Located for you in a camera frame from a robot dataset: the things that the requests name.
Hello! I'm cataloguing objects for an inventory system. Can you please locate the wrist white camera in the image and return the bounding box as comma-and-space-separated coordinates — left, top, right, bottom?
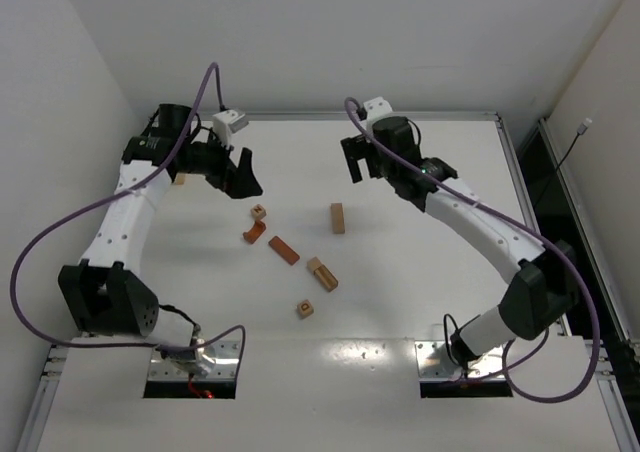
356, 97, 393, 123
212, 109, 249, 147

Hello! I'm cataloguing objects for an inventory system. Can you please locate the metal base plate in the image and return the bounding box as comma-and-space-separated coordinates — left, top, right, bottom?
147, 340, 242, 383
414, 340, 511, 385

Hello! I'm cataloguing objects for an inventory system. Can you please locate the wooden letter N cube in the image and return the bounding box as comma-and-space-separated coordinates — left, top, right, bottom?
251, 204, 267, 221

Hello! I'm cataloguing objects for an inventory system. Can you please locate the ribbed light wooden block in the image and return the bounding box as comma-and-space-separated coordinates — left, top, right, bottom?
313, 264, 339, 292

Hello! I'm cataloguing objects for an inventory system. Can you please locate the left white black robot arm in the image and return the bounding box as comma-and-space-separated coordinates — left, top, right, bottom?
58, 104, 262, 348

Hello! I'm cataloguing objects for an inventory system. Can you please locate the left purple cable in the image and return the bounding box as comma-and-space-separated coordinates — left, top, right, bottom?
9, 61, 247, 368

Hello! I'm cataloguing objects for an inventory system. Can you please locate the black cable white plug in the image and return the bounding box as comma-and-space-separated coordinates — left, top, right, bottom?
533, 117, 593, 209

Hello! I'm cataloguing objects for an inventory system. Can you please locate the wooden letter D cube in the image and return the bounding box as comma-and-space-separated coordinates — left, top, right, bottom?
296, 300, 314, 319

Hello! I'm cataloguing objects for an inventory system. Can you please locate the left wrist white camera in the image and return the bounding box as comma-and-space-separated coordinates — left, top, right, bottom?
212, 109, 249, 147

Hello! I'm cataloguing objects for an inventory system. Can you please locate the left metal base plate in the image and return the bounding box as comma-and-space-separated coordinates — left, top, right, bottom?
147, 340, 242, 383

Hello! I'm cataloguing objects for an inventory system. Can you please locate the light wooden rectangular block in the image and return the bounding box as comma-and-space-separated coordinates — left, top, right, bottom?
330, 203, 346, 235

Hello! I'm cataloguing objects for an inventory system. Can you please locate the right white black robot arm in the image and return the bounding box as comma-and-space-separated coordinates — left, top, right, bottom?
341, 116, 579, 367

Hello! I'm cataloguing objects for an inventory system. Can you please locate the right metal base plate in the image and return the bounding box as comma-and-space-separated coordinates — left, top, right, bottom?
414, 340, 511, 385

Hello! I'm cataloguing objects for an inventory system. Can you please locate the aluminium table frame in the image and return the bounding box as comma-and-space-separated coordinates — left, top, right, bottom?
35, 113, 639, 451

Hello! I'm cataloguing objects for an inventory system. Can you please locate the reddish brown rectangular block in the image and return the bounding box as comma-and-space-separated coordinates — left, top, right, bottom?
268, 236, 300, 266

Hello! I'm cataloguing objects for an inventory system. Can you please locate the reddish wooden arch block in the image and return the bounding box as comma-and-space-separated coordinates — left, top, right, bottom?
243, 220, 266, 244

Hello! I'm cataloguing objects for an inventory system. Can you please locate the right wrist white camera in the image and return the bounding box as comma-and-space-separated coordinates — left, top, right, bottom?
356, 97, 393, 123

